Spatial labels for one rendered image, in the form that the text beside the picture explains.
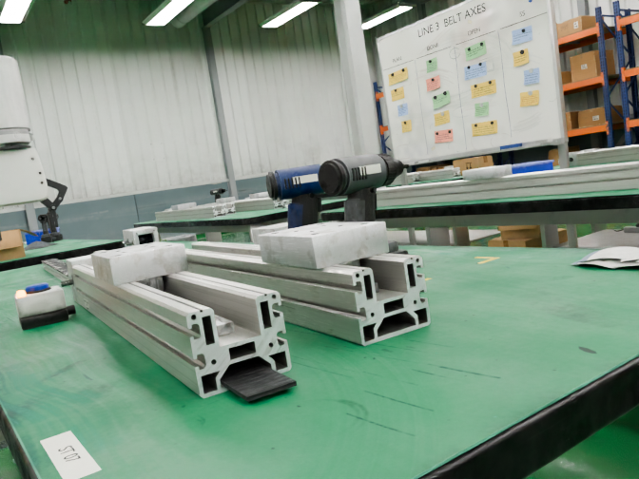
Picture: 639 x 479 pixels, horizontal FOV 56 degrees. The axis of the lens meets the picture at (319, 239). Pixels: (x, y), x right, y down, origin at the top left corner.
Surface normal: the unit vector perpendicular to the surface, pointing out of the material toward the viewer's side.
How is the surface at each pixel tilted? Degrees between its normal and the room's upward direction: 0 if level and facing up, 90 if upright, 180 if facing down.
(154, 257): 90
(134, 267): 90
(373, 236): 90
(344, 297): 90
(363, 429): 0
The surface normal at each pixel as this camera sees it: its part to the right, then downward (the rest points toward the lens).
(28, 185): 0.54, 0.07
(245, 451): -0.15, -0.98
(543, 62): -0.81, 0.18
